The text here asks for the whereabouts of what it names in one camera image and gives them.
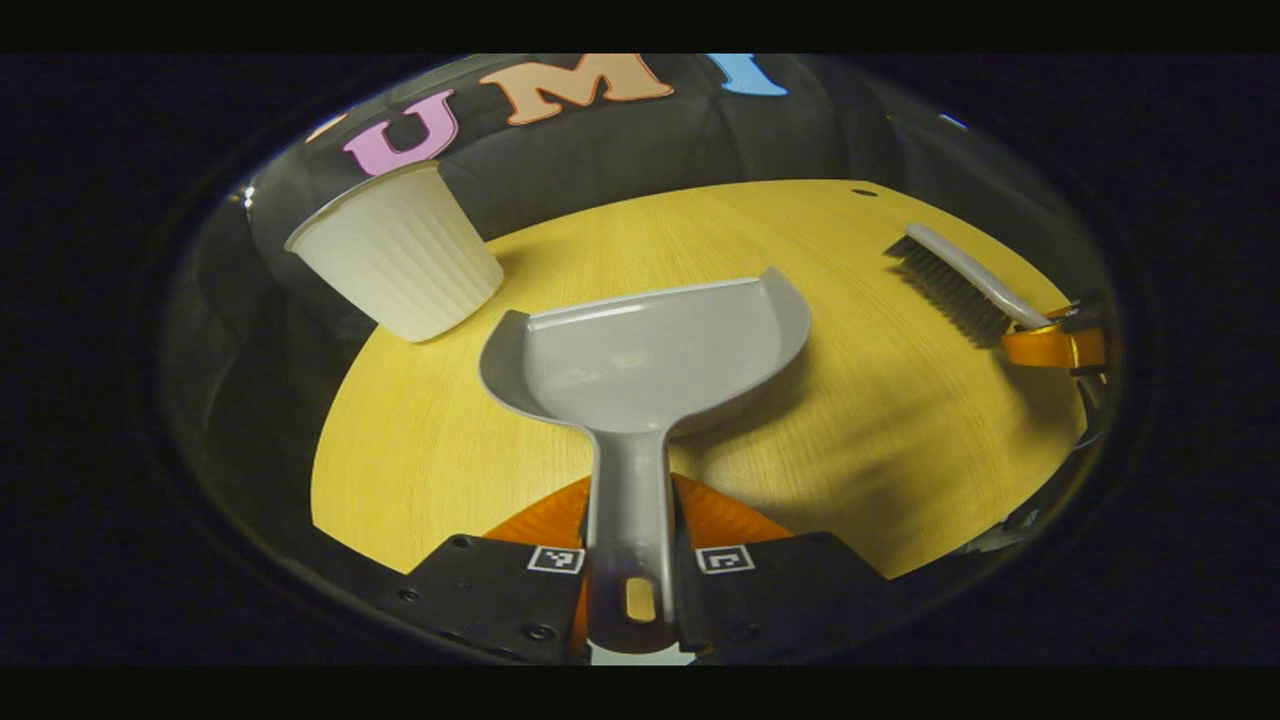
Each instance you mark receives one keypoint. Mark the small grey broom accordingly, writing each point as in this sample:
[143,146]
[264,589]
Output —
[950,290]

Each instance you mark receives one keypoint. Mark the grey plastic dustpan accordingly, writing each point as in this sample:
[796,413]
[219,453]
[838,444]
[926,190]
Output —
[640,360]

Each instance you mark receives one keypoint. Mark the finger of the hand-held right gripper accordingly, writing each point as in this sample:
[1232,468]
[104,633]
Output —
[1085,308]
[1050,347]

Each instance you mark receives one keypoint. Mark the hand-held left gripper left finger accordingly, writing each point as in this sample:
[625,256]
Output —
[490,595]

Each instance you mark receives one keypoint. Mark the white ribbed garbage bin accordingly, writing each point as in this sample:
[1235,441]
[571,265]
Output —
[400,260]

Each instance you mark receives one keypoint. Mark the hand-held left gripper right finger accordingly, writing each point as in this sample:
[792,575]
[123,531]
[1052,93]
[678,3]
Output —
[780,590]

